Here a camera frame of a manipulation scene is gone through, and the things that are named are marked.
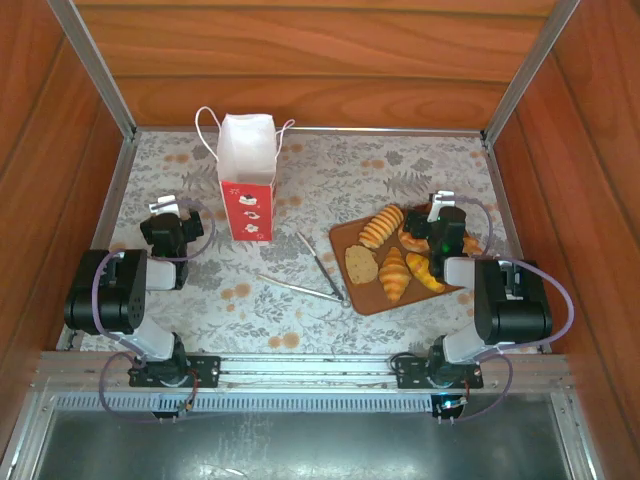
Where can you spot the orange fake croissant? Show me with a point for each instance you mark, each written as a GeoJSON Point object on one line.
{"type": "Point", "coordinates": [395, 275]}

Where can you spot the red white paper bag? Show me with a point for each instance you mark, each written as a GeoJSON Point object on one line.
{"type": "Point", "coordinates": [247, 210]}

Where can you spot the round fake bread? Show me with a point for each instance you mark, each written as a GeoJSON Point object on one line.
{"type": "Point", "coordinates": [361, 264]}

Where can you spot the brown rectangular tray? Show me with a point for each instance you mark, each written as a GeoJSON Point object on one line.
{"type": "Point", "coordinates": [365, 295]}

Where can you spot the metal tongs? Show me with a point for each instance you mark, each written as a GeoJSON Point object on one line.
{"type": "Point", "coordinates": [320, 265]}

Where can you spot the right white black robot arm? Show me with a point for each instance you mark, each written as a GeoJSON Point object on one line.
{"type": "Point", "coordinates": [515, 310]}

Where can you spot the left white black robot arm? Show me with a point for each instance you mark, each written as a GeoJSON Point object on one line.
{"type": "Point", "coordinates": [107, 295]}

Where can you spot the golden fake bread roll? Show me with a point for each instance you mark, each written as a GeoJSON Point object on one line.
{"type": "Point", "coordinates": [412, 244]}

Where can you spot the yellow fake croissant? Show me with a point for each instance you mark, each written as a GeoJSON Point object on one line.
{"type": "Point", "coordinates": [422, 270]}

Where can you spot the shiny metal sheet panel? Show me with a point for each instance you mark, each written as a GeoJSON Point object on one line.
{"type": "Point", "coordinates": [300, 450]}

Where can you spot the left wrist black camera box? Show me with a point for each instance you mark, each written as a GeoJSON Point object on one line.
{"type": "Point", "coordinates": [194, 227]}

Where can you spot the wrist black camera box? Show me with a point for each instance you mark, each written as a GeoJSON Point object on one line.
{"type": "Point", "coordinates": [420, 226]}
{"type": "Point", "coordinates": [194, 227]}

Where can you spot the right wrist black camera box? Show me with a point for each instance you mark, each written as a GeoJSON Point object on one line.
{"type": "Point", "coordinates": [420, 226]}

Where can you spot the aluminium table edge rail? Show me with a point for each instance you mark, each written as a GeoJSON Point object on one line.
{"type": "Point", "coordinates": [502, 200]}

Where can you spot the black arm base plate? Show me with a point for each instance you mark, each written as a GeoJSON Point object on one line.
{"type": "Point", "coordinates": [207, 370]}
{"type": "Point", "coordinates": [410, 372]}

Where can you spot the aluminium frame post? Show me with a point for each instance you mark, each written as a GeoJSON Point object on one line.
{"type": "Point", "coordinates": [530, 70]}
{"type": "Point", "coordinates": [95, 70]}

